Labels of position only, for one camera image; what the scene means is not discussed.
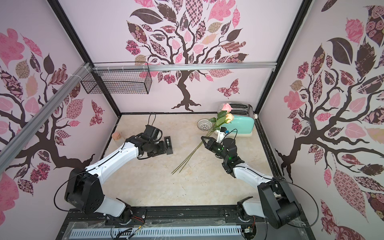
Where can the black wire basket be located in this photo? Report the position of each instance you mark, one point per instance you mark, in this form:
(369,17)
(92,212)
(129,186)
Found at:
(118,78)

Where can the mint green toaster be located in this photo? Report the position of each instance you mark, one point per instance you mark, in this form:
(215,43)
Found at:
(243,119)

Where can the black tape dispenser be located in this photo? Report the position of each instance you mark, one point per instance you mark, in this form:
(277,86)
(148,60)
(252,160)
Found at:
(169,147)

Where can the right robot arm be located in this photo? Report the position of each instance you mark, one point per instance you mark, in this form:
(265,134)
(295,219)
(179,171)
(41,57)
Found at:
(278,204)

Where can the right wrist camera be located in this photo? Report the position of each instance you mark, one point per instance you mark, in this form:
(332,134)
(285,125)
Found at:
(222,134)

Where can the white patterned bowl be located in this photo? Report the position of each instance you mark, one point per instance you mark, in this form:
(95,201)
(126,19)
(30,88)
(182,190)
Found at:
(204,125)

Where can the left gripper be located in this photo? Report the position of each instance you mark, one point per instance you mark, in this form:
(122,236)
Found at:
(162,148)

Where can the white slotted cable duct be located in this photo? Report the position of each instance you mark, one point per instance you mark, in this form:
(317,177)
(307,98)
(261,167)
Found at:
(156,233)

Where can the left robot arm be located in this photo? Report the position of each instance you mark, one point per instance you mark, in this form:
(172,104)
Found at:
(84,188)

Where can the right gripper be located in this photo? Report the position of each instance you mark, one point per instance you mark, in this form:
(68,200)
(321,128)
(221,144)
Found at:
(213,145)

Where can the glass jar with cork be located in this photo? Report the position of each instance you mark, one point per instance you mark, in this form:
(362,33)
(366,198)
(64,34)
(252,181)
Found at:
(116,136)

